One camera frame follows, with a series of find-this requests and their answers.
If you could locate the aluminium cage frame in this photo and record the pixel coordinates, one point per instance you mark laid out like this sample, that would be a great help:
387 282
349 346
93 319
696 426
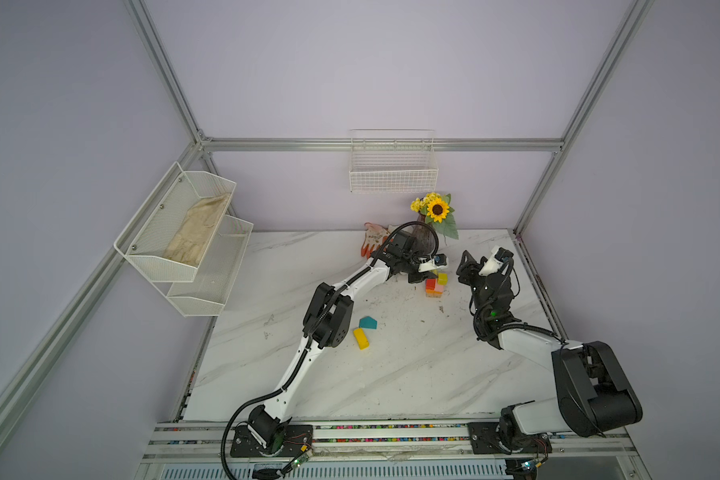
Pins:
23 389

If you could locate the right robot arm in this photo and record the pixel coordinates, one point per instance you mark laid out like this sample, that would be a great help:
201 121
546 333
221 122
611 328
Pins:
592 392

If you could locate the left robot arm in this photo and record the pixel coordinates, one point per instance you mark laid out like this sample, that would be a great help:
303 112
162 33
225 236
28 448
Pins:
325 325

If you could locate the beige cloth in shelf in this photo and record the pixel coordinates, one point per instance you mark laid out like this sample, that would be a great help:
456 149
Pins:
189 244

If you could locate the white wire wall basket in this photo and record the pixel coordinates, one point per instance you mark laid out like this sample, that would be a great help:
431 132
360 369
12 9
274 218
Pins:
392 161

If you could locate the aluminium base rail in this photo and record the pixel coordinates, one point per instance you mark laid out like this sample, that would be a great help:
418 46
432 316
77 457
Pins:
387 449

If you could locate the teal block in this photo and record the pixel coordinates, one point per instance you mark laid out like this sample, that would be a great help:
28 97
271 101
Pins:
368 323

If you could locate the dark ribbed glass vase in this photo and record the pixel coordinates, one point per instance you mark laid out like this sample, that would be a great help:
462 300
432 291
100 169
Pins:
426 240

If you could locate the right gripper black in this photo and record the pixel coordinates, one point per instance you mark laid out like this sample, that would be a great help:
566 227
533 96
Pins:
470 269

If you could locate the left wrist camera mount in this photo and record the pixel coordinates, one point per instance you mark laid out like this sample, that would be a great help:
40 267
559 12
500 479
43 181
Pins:
433 263

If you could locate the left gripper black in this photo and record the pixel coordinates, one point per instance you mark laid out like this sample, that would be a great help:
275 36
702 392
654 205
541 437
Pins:
421 277

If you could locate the yellow sunflower bouquet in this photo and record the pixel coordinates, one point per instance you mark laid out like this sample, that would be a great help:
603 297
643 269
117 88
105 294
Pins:
435 210

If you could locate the yellow long block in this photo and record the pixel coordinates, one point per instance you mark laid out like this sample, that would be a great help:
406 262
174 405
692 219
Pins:
361 338

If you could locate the orange white work glove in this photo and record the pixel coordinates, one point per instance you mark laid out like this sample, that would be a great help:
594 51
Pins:
374 237

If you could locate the white two-tier mesh shelf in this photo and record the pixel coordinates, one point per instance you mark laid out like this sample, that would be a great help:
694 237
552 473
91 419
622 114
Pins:
201 291

